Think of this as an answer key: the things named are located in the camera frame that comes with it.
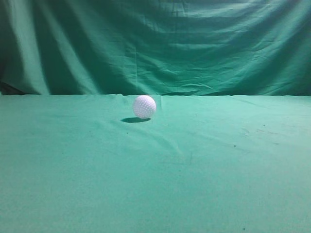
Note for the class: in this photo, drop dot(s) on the white dimpled golf ball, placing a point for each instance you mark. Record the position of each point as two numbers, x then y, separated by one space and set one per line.
144 107

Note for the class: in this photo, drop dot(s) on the green backdrop curtain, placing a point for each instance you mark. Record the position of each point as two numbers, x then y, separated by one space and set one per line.
155 47

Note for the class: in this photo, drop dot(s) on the green table cloth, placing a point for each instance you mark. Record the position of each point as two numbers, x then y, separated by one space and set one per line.
212 164

